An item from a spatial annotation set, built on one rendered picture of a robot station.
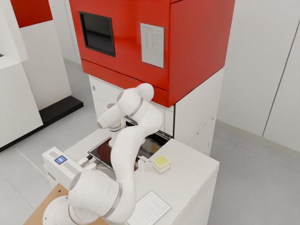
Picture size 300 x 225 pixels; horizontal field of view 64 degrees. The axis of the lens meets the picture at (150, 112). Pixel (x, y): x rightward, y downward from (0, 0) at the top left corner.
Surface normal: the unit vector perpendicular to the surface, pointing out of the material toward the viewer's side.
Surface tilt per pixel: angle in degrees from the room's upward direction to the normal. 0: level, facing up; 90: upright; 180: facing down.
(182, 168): 0
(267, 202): 0
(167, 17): 90
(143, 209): 0
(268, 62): 90
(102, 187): 43
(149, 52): 90
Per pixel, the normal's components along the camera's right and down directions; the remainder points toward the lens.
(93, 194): 0.33, 0.00
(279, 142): -0.64, 0.46
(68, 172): -0.03, -0.82
